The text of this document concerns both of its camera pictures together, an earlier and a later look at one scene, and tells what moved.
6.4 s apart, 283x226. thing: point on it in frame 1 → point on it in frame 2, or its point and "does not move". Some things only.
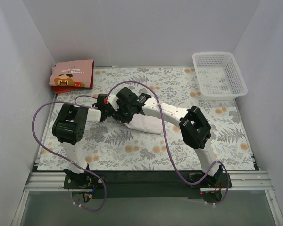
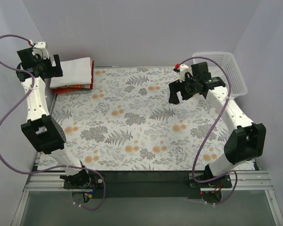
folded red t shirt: x=58 y=89 does not move
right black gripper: x=123 y=114 → x=177 y=87
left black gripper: x=109 y=110 → x=53 y=68
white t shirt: x=148 y=124 → x=75 y=72
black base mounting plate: x=142 y=184 does not move
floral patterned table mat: x=108 y=145 does not move
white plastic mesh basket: x=218 y=75 does not move
